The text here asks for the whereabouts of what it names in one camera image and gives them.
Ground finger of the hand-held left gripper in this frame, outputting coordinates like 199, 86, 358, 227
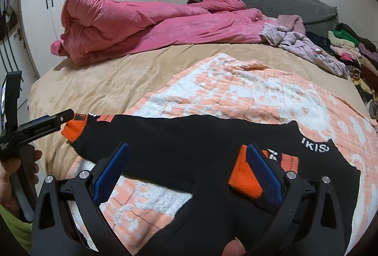
38, 108, 75, 132

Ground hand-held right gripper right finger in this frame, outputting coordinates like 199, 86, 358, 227
245, 142, 355, 256

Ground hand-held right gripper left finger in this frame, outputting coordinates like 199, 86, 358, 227
30, 141, 132, 256

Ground black sweater with orange cuffs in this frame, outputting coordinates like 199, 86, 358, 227
61, 113, 361, 256

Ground pile of mixed clothes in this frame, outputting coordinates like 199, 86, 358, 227
305, 22, 378, 121

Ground person's right hand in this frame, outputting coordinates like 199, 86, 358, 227
226, 238, 247, 256

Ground person's left hand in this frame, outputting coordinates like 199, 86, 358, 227
0, 150, 43, 217

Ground beige bed sheet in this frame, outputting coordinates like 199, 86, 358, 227
28, 43, 369, 186

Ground peach and white patterned blanket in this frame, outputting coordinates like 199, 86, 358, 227
66, 52, 378, 252

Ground pink comforter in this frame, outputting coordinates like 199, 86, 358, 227
50, 0, 276, 65

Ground lilac garment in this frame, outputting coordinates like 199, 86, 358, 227
260, 22, 349, 78

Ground mauve fluffy cloth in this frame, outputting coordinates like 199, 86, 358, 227
277, 14, 306, 35

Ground dark hanging straps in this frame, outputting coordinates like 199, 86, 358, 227
0, 0, 23, 75

